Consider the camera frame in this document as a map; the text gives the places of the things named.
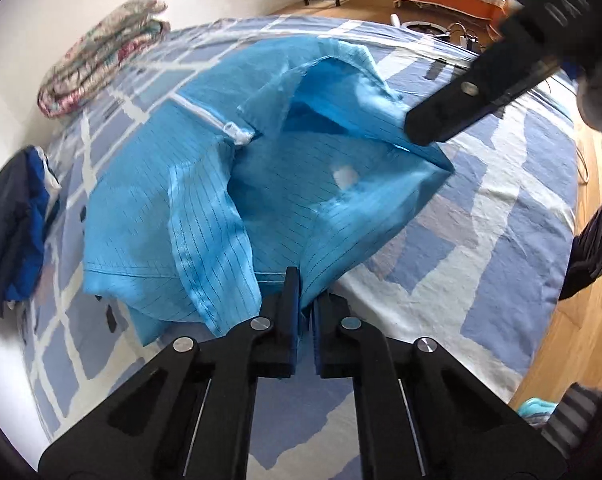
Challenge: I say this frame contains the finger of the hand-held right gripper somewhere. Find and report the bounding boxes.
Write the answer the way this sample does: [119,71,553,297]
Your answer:
[404,25,565,146]

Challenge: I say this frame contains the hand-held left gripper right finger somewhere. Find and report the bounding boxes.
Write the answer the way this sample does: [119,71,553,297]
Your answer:
[312,291,568,480]

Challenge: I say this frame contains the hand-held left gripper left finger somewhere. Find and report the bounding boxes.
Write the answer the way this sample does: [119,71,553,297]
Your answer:
[38,266,302,480]

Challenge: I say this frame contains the light blue jacket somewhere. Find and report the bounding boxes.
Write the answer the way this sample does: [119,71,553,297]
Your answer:
[81,35,455,347]

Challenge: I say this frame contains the bed with blue patterned sheet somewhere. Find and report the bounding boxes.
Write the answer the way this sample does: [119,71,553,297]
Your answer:
[21,15,580,480]

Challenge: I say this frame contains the person's grey striped trousers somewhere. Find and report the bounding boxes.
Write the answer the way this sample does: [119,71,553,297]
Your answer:
[540,189,602,462]

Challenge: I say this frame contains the teal slipper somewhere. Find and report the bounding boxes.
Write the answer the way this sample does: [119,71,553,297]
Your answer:
[517,396,555,427]

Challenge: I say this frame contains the folded royal blue garment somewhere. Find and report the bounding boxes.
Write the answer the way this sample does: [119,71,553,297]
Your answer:
[6,146,52,302]

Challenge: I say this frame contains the folded dark navy garment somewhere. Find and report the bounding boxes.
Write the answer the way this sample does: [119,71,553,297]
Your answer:
[0,147,36,317]

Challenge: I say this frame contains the folded floral quilt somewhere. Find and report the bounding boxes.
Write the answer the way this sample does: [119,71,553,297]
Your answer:
[37,0,172,119]

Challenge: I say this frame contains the black cable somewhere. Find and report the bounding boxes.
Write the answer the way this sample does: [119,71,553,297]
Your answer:
[447,21,483,53]

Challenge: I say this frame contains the white ring light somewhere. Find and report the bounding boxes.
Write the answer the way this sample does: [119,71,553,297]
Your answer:
[391,12,450,37]

